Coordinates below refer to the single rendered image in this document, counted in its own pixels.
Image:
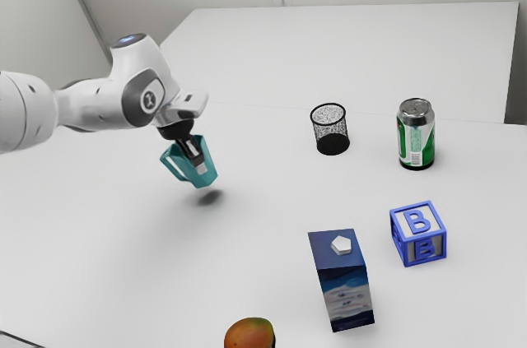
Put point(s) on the black mesh pen holder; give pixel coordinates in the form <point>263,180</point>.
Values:
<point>331,129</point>

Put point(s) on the blue letter block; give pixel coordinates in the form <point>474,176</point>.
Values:
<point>418,233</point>

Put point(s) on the orange mango fruit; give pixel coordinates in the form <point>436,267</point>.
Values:
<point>249,333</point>

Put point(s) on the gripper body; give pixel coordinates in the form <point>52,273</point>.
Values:
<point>177,129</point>

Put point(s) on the green drink can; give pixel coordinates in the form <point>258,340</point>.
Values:
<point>416,134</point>

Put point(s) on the blue milk carton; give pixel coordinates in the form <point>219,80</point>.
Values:
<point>342,282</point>

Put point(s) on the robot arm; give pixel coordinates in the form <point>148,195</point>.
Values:
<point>86,101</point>

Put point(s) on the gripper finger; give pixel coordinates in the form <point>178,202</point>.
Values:
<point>195,156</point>

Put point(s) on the teal faceted mug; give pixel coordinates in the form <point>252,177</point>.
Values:
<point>197,167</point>

